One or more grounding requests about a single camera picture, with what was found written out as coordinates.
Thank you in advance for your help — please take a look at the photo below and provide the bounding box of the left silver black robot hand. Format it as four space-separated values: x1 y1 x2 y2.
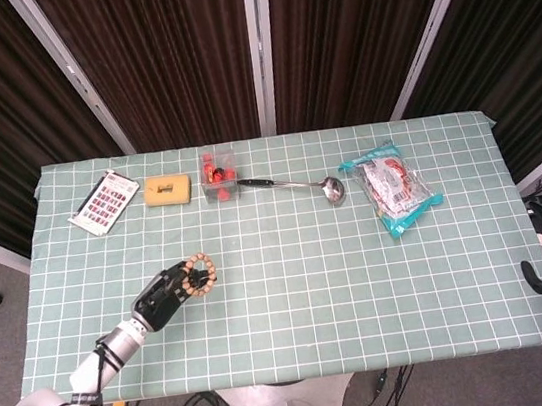
125 256 218 334

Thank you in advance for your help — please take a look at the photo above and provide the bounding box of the wooden bead bracelet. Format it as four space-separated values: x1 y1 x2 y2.
179 250 220 301

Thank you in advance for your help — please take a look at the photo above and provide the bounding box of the white card with red stamps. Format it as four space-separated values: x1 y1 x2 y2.
61 165 147 241

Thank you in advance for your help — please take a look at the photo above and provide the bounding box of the yellow sponge block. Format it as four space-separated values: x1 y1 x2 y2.
139 171 195 211

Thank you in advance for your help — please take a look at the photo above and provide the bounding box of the clear box with red pieces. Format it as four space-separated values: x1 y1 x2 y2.
195 147 243 206

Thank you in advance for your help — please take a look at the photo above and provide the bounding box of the green checked tablecloth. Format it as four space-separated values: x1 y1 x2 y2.
0 96 542 406

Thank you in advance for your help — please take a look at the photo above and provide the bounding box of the teal clear snack bag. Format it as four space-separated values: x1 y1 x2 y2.
334 134 449 247

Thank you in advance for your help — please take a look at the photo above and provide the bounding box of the steel ladle with black handle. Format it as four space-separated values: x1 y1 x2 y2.
237 165 348 221

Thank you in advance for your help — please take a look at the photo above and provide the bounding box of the black cable with plug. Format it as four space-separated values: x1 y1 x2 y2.
354 363 422 406

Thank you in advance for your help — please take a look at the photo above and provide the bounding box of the grey aluminium frame post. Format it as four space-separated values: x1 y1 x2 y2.
7 0 137 170
373 0 506 122
242 0 290 138

